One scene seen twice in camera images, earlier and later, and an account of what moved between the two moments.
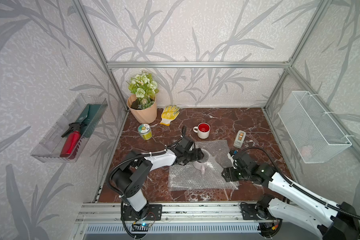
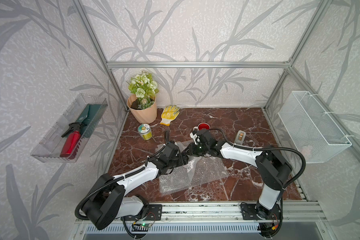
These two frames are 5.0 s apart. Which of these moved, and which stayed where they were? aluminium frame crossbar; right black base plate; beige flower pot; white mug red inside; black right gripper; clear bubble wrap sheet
Moved: clear bubble wrap sheet; black right gripper
Stayed: white mug red inside; beige flower pot; right black base plate; aluminium frame crossbar
